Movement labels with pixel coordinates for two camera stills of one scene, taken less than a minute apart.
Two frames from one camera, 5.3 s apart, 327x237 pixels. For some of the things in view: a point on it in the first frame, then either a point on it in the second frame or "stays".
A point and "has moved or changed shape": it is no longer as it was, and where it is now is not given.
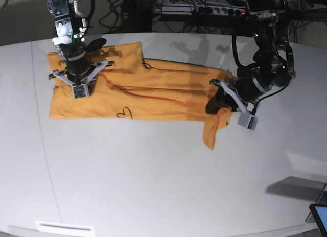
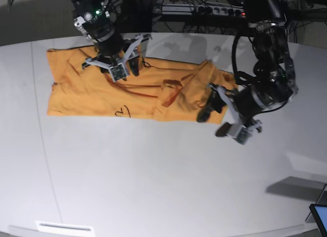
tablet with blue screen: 320,213 stays
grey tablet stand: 322,200 stays
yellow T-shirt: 126,87 has moved or changed shape
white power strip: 201,9 stays
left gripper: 104,65 to 134,63
